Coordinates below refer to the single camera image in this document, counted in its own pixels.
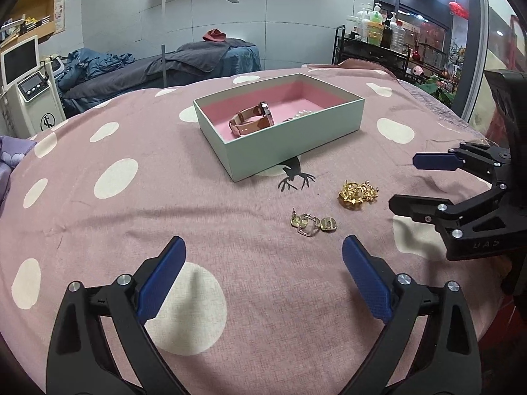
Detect gold chain jewelry pile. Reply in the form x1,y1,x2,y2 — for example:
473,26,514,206
338,181,379,210

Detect white pearl bracelet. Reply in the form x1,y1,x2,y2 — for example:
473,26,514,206
281,108,316,123

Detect brown strap wristwatch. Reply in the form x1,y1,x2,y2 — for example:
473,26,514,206
229,102,274,137

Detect black trolley rack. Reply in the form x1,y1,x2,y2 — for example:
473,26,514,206
331,25,410,79

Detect gold heart earring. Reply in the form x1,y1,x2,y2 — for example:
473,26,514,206
320,217,338,233

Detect dark bottle on trolley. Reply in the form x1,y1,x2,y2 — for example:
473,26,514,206
380,18,393,49

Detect clear bottle on trolley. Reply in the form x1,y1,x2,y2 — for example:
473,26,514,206
389,12,405,54

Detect gold square earring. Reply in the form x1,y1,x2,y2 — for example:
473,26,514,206
290,210,308,228

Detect green label bottle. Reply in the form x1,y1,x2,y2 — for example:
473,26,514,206
366,3,384,46

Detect mint box pink interior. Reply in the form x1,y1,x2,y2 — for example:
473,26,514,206
194,73,364,182

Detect purple floral blanket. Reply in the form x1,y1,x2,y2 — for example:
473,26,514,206
0,136,37,210

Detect red cloth on bed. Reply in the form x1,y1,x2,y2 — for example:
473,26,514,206
203,29,227,43

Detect dark grey blanket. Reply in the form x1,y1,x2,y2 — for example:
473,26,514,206
63,39,261,99

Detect white beauty machine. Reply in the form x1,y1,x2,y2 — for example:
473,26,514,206
1,36,66,138

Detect blue massage bed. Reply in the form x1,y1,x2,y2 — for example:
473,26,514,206
56,39,262,118

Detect crumpled blue sheets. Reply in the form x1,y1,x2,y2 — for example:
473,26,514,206
55,47,135,92

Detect wooden wall shelf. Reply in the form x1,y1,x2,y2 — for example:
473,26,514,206
1,0,56,50

